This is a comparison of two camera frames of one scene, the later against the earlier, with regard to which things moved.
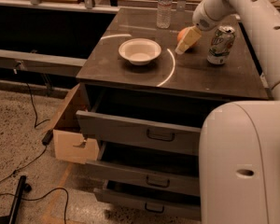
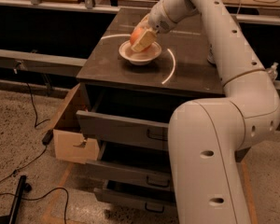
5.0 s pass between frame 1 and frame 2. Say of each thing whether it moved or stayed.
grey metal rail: stayed
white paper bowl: stayed
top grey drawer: stayed
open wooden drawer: stayed
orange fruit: moved
